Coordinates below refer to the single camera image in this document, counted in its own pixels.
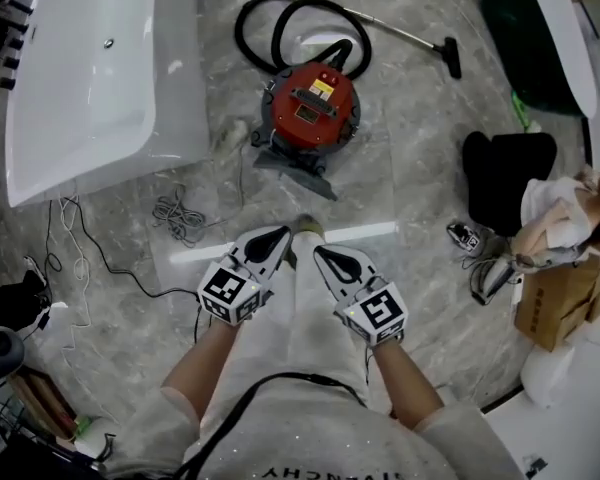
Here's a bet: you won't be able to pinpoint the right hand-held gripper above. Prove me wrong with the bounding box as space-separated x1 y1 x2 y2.
312 245 410 348

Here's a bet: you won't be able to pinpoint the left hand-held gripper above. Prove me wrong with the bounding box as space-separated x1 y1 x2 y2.
196 225 295 328

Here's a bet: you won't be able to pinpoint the person's left forearm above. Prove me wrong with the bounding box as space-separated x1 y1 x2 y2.
161 312 242 420

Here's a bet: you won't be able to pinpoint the person's right forearm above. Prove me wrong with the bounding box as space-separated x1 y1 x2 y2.
371 340 445 433

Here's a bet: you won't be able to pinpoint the person's right shoe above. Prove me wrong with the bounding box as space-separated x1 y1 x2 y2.
291 213 327 245

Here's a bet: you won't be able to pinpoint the person's white trousers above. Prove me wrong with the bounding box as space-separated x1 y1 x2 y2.
233 231 372 410

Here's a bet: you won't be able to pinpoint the red vacuum cleaner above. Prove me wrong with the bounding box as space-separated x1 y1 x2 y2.
250 61 365 179

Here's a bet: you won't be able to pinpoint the person's white shirt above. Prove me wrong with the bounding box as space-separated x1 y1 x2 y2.
103 371 527 480

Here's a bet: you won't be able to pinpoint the brown cardboard box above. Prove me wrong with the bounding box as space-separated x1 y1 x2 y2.
513 246 600 353

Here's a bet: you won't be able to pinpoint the green plastic item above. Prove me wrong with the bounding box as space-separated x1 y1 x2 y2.
510 89 542 135

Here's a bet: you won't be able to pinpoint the metal vacuum wand with nozzle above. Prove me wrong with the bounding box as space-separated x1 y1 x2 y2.
286 0 463 81

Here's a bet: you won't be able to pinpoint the white rectangular bathtub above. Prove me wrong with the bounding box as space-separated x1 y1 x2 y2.
4 0 212 209

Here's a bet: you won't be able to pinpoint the white shower base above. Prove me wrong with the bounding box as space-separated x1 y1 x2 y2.
481 338 600 480

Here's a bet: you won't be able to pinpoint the black round device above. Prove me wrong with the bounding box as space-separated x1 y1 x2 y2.
0 329 27 385

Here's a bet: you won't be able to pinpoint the green oval bathtub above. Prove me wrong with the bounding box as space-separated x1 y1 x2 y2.
480 0 600 120

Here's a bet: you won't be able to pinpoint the black bathtub spout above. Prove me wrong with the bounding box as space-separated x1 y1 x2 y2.
0 0 37 18

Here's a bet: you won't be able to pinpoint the grey cable bundle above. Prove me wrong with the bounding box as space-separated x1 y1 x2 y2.
151 184 222 249

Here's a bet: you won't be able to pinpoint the black body-worn cable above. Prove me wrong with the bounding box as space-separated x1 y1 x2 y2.
171 371 370 480

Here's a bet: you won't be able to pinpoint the black floor cable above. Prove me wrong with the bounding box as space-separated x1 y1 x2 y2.
44 196 207 350

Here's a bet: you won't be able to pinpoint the white floor cable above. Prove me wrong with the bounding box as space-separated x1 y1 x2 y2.
38 195 95 419

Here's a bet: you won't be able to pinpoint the black vacuum hose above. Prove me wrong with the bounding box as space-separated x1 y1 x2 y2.
233 0 373 81

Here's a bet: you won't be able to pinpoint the brown wooden frame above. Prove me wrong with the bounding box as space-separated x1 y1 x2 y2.
6 366 80 443

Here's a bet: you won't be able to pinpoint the black wire rack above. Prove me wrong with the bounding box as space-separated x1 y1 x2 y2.
0 392 112 480

